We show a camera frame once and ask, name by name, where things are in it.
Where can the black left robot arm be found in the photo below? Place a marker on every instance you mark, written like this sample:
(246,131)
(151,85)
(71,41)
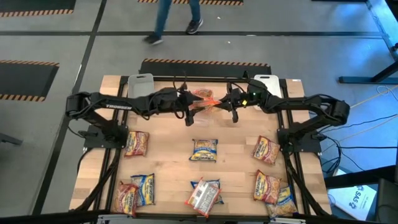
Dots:
(118,105)

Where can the white printed cardboard box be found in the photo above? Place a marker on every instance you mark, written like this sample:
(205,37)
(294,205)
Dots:
(351,202)

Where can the black floor beam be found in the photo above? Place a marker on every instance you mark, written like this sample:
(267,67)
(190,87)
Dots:
(357,178)

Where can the black hazard-striped floor mat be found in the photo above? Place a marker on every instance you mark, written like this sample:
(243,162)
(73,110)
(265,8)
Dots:
(217,2)
(31,4)
(202,71)
(25,81)

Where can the blue Maruchan ramen packet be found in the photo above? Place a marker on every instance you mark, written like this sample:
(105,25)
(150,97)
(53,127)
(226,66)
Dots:
(216,183)
(145,188)
(286,202)
(203,150)

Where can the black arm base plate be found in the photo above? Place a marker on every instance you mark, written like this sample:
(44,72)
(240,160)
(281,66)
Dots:
(90,141)
(313,144)

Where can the red Maruchan ramen packet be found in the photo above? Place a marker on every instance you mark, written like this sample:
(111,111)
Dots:
(126,199)
(265,150)
(136,143)
(266,186)

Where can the grey furniture foot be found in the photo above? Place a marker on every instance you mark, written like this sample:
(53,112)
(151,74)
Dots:
(9,139)

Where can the orange Maruchan ramen packet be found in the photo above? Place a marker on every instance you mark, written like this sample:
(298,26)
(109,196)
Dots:
(203,197)
(202,92)
(206,104)

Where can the black rig crossbeam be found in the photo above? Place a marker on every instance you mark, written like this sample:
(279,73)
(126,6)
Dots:
(46,217)

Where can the black aluminium rig frame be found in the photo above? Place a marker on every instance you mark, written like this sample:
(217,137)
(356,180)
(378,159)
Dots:
(217,79)

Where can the person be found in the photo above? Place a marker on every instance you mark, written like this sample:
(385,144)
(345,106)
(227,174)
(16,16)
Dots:
(163,18)

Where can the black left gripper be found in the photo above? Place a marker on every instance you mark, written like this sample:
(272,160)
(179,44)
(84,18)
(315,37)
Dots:
(177,102)

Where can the black desk frame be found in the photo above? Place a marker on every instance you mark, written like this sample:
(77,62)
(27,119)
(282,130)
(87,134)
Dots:
(367,80)

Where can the black chair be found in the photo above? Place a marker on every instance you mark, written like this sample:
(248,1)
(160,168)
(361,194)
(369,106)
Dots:
(387,202)

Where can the light grey plastic bin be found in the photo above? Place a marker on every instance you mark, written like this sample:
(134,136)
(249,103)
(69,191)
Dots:
(141,85)

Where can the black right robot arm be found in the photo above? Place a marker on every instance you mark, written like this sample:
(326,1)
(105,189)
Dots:
(298,102)

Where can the white plastic bin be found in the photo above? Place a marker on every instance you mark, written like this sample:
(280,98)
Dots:
(272,84)

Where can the silver aluminium bracket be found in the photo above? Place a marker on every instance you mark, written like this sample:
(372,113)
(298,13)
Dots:
(115,217)
(287,221)

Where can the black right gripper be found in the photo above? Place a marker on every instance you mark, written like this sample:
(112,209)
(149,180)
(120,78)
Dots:
(239,100)

